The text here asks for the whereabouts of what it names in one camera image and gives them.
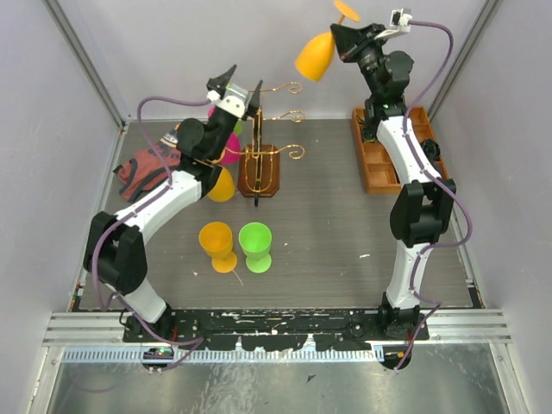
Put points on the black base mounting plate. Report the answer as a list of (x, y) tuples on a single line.
[(280, 329)]

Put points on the orange compartment tray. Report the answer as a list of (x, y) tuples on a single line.
[(375, 165)]

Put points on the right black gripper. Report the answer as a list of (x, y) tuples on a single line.
[(350, 42)]

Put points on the pink plastic wine glass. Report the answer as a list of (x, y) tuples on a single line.
[(230, 154)]

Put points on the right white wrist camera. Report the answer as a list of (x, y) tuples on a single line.
[(400, 24)]

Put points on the black crumpled item right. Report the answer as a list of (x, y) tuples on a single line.
[(431, 150)]

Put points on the slotted grey cable duct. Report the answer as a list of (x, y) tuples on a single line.
[(166, 355)]

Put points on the gold wire wine glass rack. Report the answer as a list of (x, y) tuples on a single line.
[(259, 164)]

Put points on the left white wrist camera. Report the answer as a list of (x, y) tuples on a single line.
[(234, 100)]

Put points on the orange wine glass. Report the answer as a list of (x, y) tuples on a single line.
[(316, 56), (216, 239)]

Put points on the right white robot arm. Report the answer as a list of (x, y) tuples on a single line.
[(422, 210)]

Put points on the yellow plastic wine glass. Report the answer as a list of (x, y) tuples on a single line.
[(224, 188)]

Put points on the red printed cloth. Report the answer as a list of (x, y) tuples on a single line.
[(144, 171)]

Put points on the orange wine glass front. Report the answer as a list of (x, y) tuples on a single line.
[(216, 239)]

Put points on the aluminium frame rail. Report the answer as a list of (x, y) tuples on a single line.
[(445, 326)]

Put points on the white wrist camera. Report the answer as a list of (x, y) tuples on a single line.
[(400, 24), (234, 100)]

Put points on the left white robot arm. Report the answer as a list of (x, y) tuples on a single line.
[(115, 254)]

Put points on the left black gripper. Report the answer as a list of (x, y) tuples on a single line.
[(219, 83)]

